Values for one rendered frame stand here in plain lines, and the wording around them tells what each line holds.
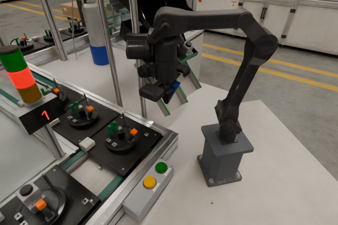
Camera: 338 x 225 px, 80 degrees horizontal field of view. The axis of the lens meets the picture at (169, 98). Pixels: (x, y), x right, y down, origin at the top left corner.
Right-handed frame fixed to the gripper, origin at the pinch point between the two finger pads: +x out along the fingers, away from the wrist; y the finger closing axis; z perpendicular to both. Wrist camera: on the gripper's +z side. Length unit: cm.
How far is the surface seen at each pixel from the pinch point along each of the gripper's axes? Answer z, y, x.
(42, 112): 29.0, 24.2, 3.5
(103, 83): 75, -32, 39
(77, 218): 9.2, 34.6, 28.4
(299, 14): -16, -401, 59
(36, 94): 29.2, 23.3, -2.5
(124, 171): 8.5, 15.2, 28.4
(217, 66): 71, -258, 125
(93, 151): 24.7, 15.4, 28.4
